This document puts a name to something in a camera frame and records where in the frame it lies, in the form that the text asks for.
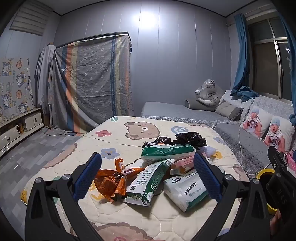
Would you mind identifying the small black plastic bag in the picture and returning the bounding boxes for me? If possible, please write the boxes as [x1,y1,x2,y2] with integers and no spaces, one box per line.
[142,137,173,149]

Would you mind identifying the white cable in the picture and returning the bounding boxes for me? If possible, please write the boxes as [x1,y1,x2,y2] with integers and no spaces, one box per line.
[238,96,274,175]

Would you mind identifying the cream bear print blanket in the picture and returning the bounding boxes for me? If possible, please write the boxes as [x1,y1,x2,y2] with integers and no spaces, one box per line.
[20,115,250,241]

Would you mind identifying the pink cloth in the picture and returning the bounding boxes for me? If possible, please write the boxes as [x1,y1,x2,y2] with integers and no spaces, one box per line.
[281,149,296,173]

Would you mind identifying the orange snack wrapper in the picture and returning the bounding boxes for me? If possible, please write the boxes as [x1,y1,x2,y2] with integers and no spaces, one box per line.
[114,158,152,197]
[94,169,126,203]

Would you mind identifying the small cardboard box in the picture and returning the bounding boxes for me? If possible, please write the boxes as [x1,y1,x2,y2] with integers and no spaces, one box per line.
[170,167,195,176]

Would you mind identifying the white tissue packet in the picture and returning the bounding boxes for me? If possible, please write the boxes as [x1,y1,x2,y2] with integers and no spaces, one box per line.
[164,168,226,213]

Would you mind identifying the striped grey sheet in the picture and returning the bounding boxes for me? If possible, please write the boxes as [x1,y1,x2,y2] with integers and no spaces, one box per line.
[47,34,134,137]

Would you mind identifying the white low cabinet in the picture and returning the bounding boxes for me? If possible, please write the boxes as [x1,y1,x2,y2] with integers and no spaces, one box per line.
[0,107,45,157]

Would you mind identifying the grey square cushion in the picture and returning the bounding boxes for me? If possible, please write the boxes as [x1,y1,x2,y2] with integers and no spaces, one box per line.
[215,101,244,121]

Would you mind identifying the baby print pillow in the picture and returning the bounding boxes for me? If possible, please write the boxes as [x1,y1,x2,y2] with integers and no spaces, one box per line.
[264,115,295,153]
[240,106,273,139]

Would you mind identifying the metal frame window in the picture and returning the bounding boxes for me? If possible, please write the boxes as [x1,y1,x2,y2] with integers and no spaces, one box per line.
[246,17,294,102]

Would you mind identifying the grey quilted sofa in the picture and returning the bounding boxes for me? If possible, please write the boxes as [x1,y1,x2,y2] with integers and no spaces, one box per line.
[214,89,296,183]

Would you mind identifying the plain grey hanging cloth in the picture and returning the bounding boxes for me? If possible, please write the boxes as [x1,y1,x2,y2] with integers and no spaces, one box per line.
[35,44,57,114]

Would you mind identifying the pink box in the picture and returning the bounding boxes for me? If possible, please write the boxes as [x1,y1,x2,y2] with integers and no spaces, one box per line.
[172,156,197,168]

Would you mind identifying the yellow-rimmed black trash bin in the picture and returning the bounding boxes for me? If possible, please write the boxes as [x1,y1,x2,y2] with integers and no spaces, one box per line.
[255,169,278,215]

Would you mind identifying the green white packet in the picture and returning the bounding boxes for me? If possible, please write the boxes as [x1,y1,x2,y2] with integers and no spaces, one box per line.
[141,144,196,164]
[122,159,174,206]

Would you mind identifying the large black plastic bag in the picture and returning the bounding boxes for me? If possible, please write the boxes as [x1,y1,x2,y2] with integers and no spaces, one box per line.
[172,132,207,149]

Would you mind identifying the cartoon print cloth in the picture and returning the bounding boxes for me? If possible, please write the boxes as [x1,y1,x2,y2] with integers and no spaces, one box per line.
[0,57,35,121]

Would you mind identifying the person's right hand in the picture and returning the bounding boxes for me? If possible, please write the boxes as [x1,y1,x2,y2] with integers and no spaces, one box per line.
[269,207,285,234]

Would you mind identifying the white plastic wrapper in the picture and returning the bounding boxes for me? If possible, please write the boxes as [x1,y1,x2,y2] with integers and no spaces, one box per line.
[196,146,223,160]

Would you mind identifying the grey sofa bed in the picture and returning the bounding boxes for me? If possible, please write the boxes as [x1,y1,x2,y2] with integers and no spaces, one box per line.
[141,101,232,123]

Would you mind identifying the white tiger plush toy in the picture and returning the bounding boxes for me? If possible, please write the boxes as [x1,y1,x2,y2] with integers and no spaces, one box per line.
[195,79,226,106]

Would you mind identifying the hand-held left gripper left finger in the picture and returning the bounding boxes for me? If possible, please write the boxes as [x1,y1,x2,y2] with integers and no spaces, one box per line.
[24,152,102,241]

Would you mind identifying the grey window blind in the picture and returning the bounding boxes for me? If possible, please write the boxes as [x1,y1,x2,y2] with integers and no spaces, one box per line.
[9,3,54,36]

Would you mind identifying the blue curtain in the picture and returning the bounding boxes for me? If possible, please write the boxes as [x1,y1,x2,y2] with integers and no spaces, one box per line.
[230,13,259,100]
[277,11,296,127]

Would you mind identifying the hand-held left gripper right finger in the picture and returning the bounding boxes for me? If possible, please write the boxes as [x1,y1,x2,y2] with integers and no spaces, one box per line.
[193,152,271,241]

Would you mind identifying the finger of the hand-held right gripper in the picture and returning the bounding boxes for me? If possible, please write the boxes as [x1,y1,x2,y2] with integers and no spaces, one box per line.
[268,146,289,173]

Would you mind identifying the grey bolster pillow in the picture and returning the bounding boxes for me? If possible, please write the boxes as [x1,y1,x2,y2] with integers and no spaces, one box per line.
[184,99,218,112]

